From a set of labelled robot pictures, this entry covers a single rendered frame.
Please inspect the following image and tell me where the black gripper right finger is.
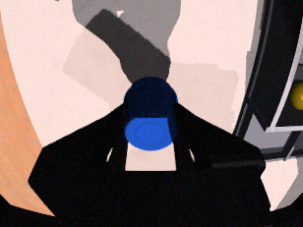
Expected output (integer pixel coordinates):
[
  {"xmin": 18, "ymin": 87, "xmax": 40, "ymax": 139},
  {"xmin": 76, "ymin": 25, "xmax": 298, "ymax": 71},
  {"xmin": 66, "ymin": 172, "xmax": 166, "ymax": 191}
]
[{"xmin": 173, "ymin": 102, "xmax": 267, "ymax": 176}]

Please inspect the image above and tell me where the yellow ball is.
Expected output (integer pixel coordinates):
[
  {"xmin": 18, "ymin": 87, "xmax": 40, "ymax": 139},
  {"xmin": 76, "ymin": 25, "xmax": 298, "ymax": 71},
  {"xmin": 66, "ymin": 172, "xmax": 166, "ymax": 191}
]
[{"xmin": 289, "ymin": 83, "xmax": 303, "ymax": 110}]

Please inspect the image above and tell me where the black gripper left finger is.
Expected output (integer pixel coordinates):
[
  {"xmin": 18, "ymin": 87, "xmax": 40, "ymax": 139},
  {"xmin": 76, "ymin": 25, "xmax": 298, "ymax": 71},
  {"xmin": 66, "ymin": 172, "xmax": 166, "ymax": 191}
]
[{"xmin": 35, "ymin": 102, "xmax": 129, "ymax": 170}]

